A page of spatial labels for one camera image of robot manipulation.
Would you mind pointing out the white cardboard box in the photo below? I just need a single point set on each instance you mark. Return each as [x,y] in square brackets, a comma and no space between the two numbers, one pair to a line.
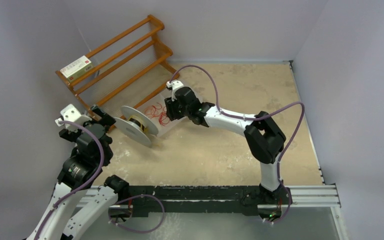
[77,68]

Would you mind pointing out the grey cable spool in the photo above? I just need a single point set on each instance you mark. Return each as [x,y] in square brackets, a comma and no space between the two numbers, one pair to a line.
[136,125]

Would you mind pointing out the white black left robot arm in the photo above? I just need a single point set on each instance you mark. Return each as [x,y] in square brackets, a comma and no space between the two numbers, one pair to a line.
[90,154]

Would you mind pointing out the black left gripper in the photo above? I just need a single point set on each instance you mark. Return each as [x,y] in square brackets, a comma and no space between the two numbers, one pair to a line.
[107,120]

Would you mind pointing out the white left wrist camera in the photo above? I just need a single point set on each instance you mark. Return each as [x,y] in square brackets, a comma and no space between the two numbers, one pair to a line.
[72,114]

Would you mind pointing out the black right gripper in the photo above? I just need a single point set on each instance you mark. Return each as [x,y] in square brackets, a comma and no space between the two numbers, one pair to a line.
[171,107]

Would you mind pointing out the clear plastic tray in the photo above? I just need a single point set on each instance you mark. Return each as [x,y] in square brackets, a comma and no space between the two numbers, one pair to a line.
[155,108]

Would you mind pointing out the orange wooden rack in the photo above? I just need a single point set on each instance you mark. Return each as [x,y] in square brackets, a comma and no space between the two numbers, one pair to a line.
[119,59]

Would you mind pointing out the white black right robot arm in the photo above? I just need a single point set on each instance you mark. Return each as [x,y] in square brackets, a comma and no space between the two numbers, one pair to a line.
[264,137]

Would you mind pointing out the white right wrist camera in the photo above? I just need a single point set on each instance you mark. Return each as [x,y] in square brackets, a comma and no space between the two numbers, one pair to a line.
[173,86]

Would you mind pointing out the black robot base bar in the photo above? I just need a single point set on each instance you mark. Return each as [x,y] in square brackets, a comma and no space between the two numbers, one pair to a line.
[248,200]

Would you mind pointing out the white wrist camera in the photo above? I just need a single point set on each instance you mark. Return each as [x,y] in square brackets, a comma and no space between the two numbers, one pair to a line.
[173,86]
[72,114]

